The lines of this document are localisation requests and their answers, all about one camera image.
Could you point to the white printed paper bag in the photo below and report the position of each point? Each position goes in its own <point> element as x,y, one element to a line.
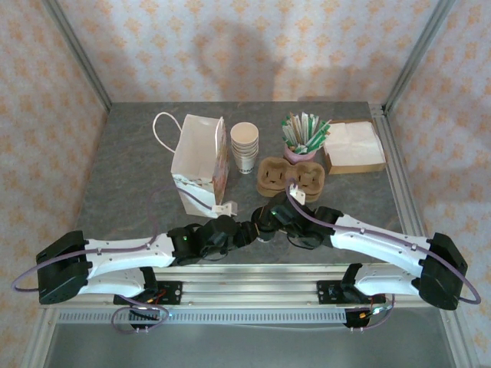
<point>195,153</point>

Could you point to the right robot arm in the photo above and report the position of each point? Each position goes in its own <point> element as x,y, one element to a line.
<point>376,249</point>

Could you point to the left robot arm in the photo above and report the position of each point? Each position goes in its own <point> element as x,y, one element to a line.
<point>122,260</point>

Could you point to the stack of paper cups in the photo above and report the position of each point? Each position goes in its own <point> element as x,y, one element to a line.
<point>245,153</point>

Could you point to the pink holder cup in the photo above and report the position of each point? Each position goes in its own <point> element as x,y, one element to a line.
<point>303,156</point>

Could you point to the bundle of wrapped stirrers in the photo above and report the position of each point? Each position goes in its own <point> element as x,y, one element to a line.
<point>303,130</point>

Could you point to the white napkin stack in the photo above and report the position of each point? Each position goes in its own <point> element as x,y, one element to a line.
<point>353,142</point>

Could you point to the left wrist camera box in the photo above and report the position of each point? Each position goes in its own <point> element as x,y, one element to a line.
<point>224,209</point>

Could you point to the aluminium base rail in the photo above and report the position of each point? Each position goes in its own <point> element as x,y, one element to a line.
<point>249,291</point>

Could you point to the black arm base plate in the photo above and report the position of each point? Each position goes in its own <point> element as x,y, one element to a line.
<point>326,291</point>
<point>172,291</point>

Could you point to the aluminium side rail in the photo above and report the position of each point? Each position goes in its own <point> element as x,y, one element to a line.
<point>401,184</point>

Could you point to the aluminium frame leg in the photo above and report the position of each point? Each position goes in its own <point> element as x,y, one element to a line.
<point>38,337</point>
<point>458,337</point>

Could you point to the aluminium frame upright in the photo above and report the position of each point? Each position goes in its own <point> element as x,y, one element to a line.
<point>81,57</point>
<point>417,57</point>

